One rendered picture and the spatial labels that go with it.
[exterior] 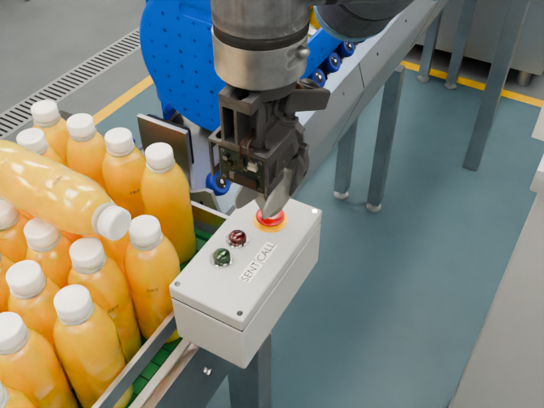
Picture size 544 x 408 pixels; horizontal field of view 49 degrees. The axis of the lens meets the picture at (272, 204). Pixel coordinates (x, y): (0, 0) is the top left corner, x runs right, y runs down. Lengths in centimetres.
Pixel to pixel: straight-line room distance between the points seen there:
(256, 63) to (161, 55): 59
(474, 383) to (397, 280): 89
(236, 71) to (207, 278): 26
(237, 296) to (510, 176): 210
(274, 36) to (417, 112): 242
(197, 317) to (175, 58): 54
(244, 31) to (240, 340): 34
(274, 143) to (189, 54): 50
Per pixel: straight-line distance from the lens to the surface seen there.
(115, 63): 333
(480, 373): 130
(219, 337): 72
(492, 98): 246
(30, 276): 75
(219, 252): 72
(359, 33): 69
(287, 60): 56
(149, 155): 87
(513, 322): 116
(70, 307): 70
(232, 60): 56
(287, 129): 63
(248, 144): 60
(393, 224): 234
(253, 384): 96
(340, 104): 139
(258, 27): 53
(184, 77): 112
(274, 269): 71
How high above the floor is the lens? 164
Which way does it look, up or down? 44 degrees down
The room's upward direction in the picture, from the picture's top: straight up
